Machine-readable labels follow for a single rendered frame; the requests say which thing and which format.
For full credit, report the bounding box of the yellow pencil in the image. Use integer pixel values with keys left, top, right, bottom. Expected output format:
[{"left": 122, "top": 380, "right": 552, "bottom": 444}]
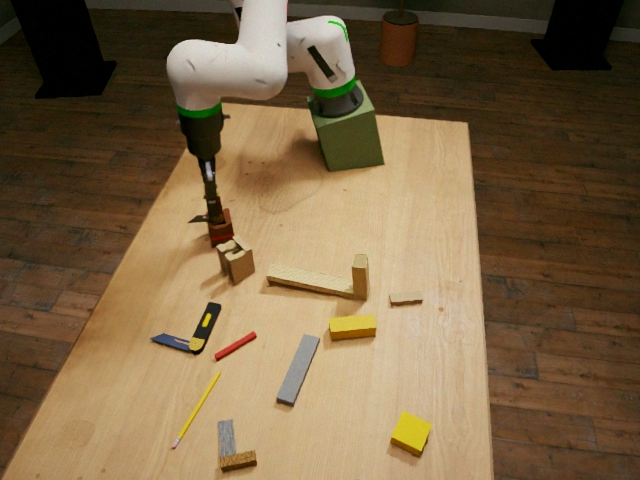
[{"left": 172, "top": 371, "right": 221, "bottom": 449}]

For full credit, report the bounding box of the black and blue sliding bevel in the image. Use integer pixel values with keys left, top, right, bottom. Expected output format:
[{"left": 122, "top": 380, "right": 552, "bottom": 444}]
[{"left": 149, "top": 302, "right": 222, "bottom": 355}]

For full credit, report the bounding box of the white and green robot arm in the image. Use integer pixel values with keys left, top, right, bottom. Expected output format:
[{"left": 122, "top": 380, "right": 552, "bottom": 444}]
[{"left": 166, "top": 0, "right": 364, "bottom": 139}]

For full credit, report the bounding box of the red flat bar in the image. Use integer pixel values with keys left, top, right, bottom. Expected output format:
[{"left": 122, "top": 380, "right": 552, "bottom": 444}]
[{"left": 214, "top": 331, "right": 257, "bottom": 361}]

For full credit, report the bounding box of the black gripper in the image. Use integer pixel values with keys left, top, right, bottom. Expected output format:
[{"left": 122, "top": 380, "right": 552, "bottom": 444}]
[{"left": 186, "top": 134, "right": 221, "bottom": 218}]

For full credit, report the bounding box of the try square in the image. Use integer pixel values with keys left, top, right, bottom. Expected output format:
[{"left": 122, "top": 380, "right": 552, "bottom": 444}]
[{"left": 218, "top": 419, "right": 257, "bottom": 472}]

